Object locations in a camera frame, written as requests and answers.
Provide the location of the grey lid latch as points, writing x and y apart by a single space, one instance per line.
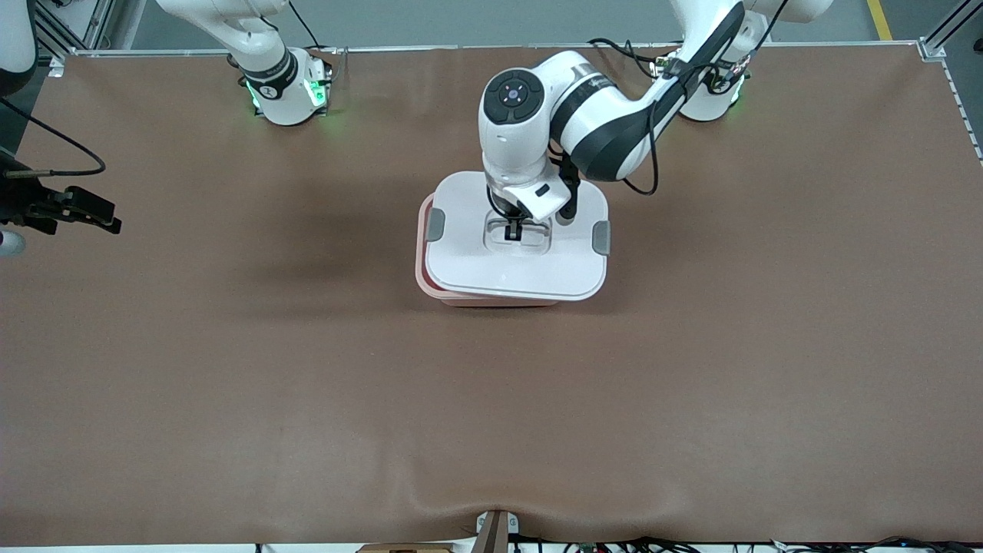
436 224
601 236

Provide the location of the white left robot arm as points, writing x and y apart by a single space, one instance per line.
614 123

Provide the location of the white plastic box lid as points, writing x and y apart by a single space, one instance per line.
476 269

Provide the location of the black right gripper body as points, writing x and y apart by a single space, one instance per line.
21 201

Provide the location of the brown wooden board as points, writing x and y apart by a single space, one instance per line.
403 548

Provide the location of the brown table mat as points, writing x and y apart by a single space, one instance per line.
230 384

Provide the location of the pink plastic storage box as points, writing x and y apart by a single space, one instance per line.
421 269

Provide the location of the aluminium frame profile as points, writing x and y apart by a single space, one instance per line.
69 23
948 31

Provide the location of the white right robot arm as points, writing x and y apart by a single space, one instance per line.
269 77

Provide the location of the aluminium table edge rail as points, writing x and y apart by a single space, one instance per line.
461 48

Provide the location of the perforated metal side strip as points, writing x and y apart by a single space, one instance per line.
964 115

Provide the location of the metal bracket with brown post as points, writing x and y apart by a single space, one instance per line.
495 534

